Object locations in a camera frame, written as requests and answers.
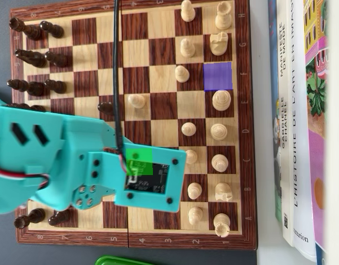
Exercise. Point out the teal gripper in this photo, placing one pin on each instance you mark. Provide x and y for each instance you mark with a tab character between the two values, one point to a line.
86	195

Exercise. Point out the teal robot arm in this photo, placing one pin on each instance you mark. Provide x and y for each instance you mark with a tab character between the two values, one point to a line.
20	154

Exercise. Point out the dark brown wooden pawn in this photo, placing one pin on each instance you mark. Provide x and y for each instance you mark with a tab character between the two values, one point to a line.
57	86
58	59
104	107
54	29
60	216

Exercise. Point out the dark brown wooden king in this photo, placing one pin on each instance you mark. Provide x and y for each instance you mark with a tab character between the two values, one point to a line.
38	107

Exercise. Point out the dark brown wooden bishop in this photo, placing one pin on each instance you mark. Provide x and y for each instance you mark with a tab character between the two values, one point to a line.
34	87

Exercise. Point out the white wooden pawn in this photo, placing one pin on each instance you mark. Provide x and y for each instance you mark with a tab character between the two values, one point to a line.
187	13
188	129
182	74
187	49
192	156
137	100
194	190
195	215

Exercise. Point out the dark brown wooden knight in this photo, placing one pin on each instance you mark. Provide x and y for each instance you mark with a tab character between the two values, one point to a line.
34	58

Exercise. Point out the dark brown wooden rook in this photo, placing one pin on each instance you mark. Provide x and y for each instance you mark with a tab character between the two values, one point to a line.
30	30
31	216

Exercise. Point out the wooden folding chessboard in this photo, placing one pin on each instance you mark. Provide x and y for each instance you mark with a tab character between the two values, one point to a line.
164	106

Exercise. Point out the green plastic lid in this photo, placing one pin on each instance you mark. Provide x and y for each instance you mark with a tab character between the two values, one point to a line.
117	260

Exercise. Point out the white wooden bishop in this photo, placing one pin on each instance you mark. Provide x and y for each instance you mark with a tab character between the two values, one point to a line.
219	163

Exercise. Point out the white wooden knight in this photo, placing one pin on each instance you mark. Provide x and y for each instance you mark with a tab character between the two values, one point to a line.
223	191
218	45

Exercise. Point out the white wooden rook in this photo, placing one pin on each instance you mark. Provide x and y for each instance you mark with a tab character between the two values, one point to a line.
221	224
223	18

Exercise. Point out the blue illustrated picture book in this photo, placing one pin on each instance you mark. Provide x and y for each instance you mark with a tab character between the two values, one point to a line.
274	82

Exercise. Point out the white Gabrielle Chanel book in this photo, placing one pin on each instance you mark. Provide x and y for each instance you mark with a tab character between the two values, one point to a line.
283	176

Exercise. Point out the stack of books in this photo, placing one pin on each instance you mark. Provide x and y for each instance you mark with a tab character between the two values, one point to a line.
299	138

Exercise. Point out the pink illustrated cover book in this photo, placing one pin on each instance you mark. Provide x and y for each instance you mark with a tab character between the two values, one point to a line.
315	154

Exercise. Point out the teal wrist camera module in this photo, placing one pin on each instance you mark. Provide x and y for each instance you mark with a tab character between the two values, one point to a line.
164	154

